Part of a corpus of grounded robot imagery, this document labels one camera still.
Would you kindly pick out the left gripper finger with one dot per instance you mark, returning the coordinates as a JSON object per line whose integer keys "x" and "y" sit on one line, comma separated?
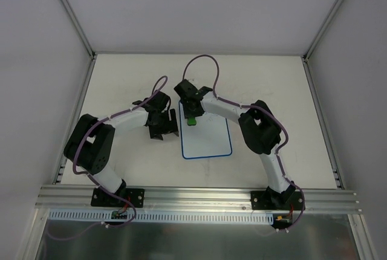
{"x": 173, "y": 122}
{"x": 156, "y": 135}

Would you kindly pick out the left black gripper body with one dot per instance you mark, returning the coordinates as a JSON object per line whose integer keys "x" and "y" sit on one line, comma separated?
{"x": 163, "y": 127}

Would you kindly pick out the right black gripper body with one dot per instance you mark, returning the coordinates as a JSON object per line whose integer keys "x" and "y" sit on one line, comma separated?
{"x": 193, "y": 112}

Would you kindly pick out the green whiteboard eraser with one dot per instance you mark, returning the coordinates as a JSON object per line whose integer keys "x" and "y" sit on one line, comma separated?
{"x": 191, "y": 121}

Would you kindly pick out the blue framed small whiteboard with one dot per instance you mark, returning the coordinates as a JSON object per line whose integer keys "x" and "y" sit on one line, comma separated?
{"x": 208, "y": 138}

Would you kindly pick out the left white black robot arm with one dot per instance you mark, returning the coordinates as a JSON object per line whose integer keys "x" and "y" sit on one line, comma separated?
{"x": 90, "y": 143}

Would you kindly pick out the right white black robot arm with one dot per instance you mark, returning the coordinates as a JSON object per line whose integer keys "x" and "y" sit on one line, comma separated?
{"x": 260, "y": 130}

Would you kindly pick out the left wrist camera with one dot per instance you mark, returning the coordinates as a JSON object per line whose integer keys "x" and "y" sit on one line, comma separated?
{"x": 160, "y": 101}

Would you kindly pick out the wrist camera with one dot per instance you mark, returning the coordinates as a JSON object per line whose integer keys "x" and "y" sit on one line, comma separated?
{"x": 185, "y": 89}
{"x": 160, "y": 101}

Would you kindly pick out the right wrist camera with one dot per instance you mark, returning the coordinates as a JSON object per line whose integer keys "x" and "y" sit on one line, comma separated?
{"x": 185, "y": 89}

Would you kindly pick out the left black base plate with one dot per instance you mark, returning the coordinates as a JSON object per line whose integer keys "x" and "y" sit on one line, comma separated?
{"x": 134, "y": 195}

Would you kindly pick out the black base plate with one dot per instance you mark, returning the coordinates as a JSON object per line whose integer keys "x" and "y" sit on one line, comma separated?
{"x": 260, "y": 200}
{"x": 134, "y": 195}

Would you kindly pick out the white slotted cable duct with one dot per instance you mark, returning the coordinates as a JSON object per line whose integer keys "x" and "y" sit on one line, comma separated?
{"x": 144, "y": 216}

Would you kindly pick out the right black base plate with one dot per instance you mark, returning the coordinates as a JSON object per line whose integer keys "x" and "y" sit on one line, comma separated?
{"x": 260, "y": 200}

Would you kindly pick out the aluminium mounting rail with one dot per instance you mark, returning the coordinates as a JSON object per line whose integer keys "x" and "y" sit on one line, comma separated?
{"x": 189, "y": 199}

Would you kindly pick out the left aluminium frame post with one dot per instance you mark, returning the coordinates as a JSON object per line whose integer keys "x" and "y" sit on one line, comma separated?
{"x": 77, "y": 27}

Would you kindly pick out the aluminium frame post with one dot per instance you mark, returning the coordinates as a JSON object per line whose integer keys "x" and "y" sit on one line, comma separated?
{"x": 323, "y": 28}
{"x": 77, "y": 27}

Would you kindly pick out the right aluminium frame post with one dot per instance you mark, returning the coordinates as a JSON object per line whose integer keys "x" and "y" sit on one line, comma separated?
{"x": 323, "y": 28}

